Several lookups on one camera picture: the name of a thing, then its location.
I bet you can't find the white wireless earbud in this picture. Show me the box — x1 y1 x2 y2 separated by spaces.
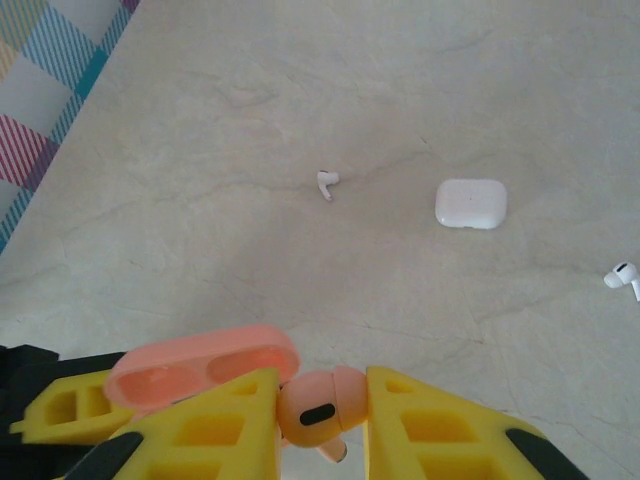
602 261 640 302
315 169 342 204

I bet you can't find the white earbud charging case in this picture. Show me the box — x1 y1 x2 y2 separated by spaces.
433 178 509 231

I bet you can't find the pink earbud charging case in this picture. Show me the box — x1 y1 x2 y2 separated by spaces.
103 323 301 419

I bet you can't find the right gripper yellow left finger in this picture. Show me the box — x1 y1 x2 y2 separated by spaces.
63 367 282 480

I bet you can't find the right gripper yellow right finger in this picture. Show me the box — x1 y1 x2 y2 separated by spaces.
366 364 595 480

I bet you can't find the pink wireless earbud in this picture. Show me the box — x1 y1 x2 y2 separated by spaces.
277 364 372 465

